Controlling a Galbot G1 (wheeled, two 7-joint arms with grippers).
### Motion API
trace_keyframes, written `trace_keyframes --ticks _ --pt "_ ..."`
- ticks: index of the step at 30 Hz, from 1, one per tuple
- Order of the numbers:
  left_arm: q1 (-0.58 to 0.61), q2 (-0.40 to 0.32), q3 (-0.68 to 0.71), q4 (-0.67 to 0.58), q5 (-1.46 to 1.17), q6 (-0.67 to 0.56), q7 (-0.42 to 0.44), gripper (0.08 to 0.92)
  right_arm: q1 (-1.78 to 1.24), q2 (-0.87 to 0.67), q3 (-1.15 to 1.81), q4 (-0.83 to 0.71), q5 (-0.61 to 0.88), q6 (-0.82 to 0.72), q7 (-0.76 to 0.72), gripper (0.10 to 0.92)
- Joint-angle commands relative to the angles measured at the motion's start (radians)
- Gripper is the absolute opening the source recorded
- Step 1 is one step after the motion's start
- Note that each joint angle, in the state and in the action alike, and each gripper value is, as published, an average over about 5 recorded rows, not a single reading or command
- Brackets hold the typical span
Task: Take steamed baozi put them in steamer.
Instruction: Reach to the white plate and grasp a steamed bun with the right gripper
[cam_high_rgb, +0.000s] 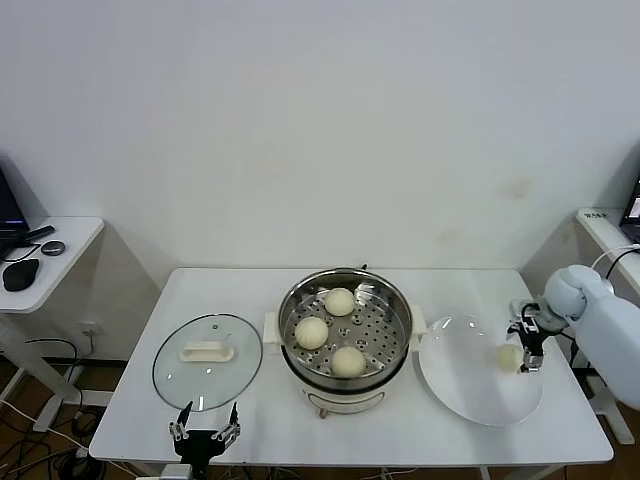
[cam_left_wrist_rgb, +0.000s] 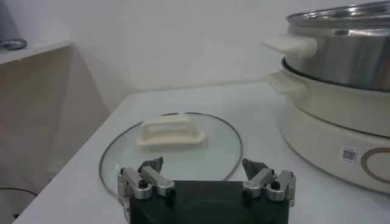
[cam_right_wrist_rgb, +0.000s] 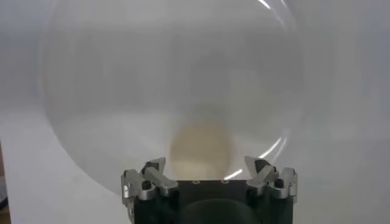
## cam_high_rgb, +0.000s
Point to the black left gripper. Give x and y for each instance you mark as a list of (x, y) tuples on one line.
[(197, 442)]

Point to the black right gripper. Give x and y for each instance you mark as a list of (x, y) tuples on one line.
[(534, 340)]

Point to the white steamed baozi bun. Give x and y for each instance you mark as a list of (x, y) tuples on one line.
[(349, 362), (311, 333), (340, 302), (507, 359)]

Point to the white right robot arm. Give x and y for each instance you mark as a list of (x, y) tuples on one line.
[(605, 335)]

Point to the stainless steel steamer basket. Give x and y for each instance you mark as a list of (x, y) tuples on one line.
[(375, 330)]

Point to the white round plate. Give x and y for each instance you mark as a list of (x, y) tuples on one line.
[(465, 385)]

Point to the white floor power strip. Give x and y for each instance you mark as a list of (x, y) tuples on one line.
[(81, 452)]

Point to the cream electric cooker base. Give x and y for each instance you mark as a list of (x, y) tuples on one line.
[(345, 400)]

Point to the black laptop with bright window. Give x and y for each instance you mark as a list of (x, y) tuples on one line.
[(632, 205)]

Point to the white side desk with mouse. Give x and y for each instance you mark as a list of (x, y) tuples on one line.
[(60, 280)]

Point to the black computer mouse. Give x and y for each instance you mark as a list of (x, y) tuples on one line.
[(20, 275)]

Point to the black bar device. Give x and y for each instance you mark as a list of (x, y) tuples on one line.
[(39, 234)]

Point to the black laptop purple screen glow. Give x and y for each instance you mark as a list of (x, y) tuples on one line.
[(10, 200)]

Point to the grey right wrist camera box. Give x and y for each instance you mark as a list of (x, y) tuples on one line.
[(522, 311)]

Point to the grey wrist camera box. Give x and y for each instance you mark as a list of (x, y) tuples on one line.
[(176, 472), (522, 311)]

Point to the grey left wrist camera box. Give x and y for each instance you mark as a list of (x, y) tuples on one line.
[(176, 472)]

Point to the white wall socket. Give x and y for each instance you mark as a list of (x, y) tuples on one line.
[(90, 330)]

